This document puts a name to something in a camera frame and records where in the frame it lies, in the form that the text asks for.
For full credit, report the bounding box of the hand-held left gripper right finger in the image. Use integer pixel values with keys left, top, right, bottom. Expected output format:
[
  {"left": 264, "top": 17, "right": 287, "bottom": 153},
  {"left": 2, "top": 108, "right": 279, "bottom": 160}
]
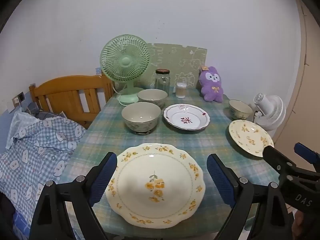
[{"left": 206, "top": 154, "right": 294, "bottom": 240}]

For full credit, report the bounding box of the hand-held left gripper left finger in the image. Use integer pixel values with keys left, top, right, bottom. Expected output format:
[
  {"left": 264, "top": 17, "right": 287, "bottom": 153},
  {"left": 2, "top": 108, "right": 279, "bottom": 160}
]
[{"left": 29, "top": 152, "right": 118, "bottom": 240}]

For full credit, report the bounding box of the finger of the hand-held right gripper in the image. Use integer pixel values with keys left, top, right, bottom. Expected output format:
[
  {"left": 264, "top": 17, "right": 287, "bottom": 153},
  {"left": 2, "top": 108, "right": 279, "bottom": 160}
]
[
  {"left": 294, "top": 142, "right": 320, "bottom": 165},
  {"left": 262, "top": 146, "right": 297, "bottom": 178}
]

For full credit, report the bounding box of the small yellow-flower plate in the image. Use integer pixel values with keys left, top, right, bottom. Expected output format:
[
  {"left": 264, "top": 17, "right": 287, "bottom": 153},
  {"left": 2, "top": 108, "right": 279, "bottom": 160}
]
[{"left": 228, "top": 119, "right": 275, "bottom": 158}]

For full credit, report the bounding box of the large yellow-flower plate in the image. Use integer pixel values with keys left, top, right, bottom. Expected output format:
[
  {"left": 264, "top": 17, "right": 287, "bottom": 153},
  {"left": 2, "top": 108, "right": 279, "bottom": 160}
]
[{"left": 105, "top": 143, "right": 206, "bottom": 229}]

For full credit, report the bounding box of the small floral ceramic bowl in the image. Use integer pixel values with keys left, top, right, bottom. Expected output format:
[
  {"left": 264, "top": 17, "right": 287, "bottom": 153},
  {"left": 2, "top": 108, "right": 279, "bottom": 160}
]
[{"left": 228, "top": 99, "right": 253, "bottom": 120}]

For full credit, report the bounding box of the red-patterned white plate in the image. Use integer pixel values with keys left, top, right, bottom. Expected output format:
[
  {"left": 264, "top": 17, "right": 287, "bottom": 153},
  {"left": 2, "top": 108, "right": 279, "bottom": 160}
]
[{"left": 163, "top": 104, "right": 210, "bottom": 131}]

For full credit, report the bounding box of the green-rimmed ceramic bowl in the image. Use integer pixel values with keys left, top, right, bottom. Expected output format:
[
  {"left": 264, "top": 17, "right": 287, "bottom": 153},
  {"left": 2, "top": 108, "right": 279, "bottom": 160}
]
[
  {"left": 121, "top": 102, "right": 162, "bottom": 133},
  {"left": 137, "top": 89, "right": 168, "bottom": 108}
]

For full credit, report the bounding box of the white fan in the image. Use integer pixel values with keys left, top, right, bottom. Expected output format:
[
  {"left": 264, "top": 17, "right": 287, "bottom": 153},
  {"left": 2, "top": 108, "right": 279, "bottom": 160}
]
[{"left": 252, "top": 93, "right": 286, "bottom": 131}]

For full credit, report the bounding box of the plaid tablecloth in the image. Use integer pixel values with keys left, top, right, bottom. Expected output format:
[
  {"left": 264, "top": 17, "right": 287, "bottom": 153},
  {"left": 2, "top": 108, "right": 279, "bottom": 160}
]
[{"left": 60, "top": 87, "right": 280, "bottom": 238}]

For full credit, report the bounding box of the blue checked printed blanket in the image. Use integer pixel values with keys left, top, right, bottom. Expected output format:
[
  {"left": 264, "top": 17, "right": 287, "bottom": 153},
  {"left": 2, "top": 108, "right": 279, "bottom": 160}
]
[{"left": 0, "top": 110, "right": 87, "bottom": 230}]

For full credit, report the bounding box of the beige wooden door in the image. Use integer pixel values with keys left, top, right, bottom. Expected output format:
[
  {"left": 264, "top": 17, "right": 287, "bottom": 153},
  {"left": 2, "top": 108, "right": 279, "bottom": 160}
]
[{"left": 272, "top": 0, "right": 320, "bottom": 155}]

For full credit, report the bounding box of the purple plush toy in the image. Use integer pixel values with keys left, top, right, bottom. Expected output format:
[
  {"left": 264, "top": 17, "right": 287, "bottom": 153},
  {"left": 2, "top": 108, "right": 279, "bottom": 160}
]
[{"left": 199, "top": 66, "right": 224, "bottom": 103}]

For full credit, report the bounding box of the wooden headboard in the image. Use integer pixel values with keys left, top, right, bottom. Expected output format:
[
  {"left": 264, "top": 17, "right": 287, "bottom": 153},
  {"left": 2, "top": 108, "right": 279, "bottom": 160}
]
[{"left": 29, "top": 74, "right": 115, "bottom": 129}]

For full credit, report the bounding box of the blue bed sheet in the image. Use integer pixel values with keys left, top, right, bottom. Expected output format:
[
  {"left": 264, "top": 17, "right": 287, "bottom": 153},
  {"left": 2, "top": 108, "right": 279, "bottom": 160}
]
[{"left": 11, "top": 209, "right": 34, "bottom": 239}]

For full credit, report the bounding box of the cotton swab container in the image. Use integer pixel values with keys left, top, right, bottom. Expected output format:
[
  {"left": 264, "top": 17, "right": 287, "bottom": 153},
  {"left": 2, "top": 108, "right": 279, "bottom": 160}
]
[{"left": 175, "top": 81, "right": 187, "bottom": 98}]

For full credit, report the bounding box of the grey plaid cloth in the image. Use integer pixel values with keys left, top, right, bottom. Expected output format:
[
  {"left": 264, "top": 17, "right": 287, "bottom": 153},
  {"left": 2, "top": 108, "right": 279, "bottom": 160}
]
[{"left": 24, "top": 101, "right": 67, "bottom": 119}]

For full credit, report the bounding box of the glass jar with dark lid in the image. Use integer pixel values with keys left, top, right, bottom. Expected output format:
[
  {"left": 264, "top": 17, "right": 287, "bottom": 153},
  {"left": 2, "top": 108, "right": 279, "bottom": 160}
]
[{"left": 155, "top": 69, "right": 171, "bottom": 96}]

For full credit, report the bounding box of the green desk fan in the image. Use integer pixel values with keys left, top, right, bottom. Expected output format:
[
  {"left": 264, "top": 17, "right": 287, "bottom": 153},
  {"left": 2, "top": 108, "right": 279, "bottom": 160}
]
[{"left": 99, "top": 34, "right": 151, "bottom": 106}]

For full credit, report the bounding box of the green printed mat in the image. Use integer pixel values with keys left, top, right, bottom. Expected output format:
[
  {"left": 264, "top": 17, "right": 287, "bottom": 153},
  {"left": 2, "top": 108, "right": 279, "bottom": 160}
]
[{"left": 146, "top": 43, "right": 208, "bottom": 89}]

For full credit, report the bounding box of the white fan cable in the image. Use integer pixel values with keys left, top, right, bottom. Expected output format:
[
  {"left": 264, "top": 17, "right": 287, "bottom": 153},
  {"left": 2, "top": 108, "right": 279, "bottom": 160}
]
[{"left": 112, "top": 80, "right": 123, "bottom": 103}]

